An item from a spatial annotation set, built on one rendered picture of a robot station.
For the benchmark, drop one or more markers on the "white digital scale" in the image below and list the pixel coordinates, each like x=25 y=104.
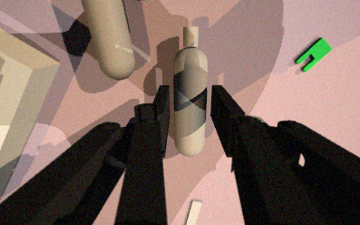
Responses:
x=26 y=76

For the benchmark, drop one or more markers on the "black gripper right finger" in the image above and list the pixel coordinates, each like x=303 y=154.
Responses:
x=269 y=188

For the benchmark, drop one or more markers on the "green u-shaped clip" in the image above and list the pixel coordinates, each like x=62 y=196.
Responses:
x=317 y=51

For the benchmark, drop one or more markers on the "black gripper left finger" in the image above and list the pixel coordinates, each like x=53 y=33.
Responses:
x=73 y=188

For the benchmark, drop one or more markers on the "beige rounded cylinder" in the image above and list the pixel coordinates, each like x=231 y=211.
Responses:
x=110 y=31
x=190 y=78

